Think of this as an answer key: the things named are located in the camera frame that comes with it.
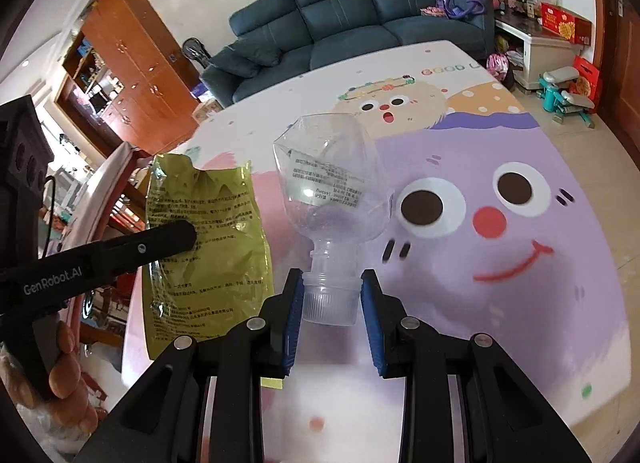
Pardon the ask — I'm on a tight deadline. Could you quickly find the yellow-green plastic bag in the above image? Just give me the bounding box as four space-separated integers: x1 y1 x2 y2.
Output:
142 154 273 359

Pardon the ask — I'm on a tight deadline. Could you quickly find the white side cabinet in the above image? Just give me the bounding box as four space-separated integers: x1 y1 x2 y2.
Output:
495 12 582 90

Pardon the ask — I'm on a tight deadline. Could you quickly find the dark blue sofa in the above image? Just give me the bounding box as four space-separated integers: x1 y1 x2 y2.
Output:
200 0 495 108

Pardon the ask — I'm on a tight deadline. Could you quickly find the clear plastic bottle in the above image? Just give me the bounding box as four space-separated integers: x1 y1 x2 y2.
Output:
273 113 393 327

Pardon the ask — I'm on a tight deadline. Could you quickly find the brown wooden door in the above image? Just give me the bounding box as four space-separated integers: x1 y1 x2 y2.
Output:
593 0 639 163

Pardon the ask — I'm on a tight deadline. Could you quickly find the left hand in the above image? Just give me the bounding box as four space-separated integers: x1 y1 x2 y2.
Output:
1 322 99 435

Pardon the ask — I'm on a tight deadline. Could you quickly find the red gift box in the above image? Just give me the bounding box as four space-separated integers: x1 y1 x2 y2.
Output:
540 3 592 46

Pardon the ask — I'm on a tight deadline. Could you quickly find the black floor fan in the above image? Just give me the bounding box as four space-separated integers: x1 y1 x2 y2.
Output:
181 38 210 69

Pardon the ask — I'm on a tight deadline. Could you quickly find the brown wooden wardrobe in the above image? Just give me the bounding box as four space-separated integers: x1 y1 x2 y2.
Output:
55 0 198 158

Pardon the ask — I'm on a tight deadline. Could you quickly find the teal stepper machine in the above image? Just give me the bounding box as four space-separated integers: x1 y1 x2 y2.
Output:
538 67 594 128

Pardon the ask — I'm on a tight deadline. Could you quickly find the cartoon play mat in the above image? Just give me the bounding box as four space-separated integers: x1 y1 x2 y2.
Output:
119 40 634 463

